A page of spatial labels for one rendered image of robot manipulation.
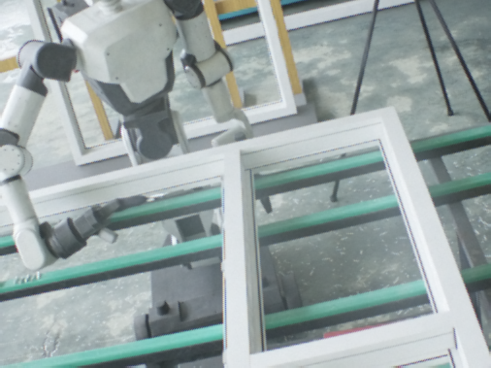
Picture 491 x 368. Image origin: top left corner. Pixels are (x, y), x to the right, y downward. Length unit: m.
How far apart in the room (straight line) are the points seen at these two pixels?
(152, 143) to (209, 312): 0.72
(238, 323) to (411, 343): 0.34
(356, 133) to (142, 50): 0.60
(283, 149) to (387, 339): 0.86
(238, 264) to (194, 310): 1.18
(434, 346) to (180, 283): 1.74
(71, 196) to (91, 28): 0.46
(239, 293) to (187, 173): 0.63
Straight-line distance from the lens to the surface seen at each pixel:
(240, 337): 1.70
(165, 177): 2.36
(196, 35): 2.53
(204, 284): 3.20
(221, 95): 2.64
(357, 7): 5.62
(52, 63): 2.32
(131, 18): 2.35
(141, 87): 2.42
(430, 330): 1.61
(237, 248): 1.94
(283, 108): 4.40
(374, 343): 1.61
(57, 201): 2.44
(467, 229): 2.03
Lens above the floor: 2.00
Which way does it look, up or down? 29 degrees down
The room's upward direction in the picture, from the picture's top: 16 degrees counter-clockwise
